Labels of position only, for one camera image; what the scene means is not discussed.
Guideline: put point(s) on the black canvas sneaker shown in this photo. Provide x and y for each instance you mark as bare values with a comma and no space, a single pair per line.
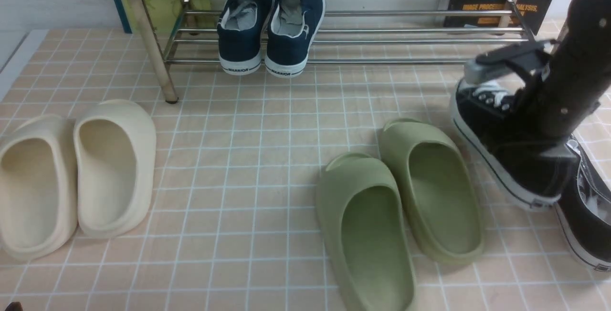
528,168
583,212

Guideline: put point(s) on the navy sneaker right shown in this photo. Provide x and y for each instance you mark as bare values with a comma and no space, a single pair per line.
292,27

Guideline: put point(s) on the cream slipper outer left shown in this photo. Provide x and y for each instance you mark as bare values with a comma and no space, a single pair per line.
38,187

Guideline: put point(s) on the green slipper rear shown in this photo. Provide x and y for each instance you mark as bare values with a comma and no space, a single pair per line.
438,197

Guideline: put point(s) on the navy sneaker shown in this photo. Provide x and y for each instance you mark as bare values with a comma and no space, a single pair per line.
292,27
239,29

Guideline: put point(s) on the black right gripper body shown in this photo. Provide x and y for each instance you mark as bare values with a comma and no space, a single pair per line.
524,89

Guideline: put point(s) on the black image processing book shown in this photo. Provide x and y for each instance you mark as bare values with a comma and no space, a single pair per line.
532,11

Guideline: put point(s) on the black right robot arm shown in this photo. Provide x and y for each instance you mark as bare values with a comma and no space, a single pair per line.
590,19

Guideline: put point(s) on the cream slipper inner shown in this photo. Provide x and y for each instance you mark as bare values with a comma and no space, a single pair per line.
115,144

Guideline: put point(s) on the cream slipper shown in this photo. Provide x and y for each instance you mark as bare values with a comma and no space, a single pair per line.
115,144
38,187

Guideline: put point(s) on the green slipper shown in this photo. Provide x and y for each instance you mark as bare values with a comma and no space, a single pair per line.
361,219
438,197

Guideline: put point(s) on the navy sneaker left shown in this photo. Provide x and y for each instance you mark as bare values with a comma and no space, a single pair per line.
239,29

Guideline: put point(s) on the metal shoe rack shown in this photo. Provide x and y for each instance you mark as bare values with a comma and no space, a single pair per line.
185,31

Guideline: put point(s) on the green slipper front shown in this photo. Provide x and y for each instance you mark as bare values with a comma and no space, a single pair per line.
361,219

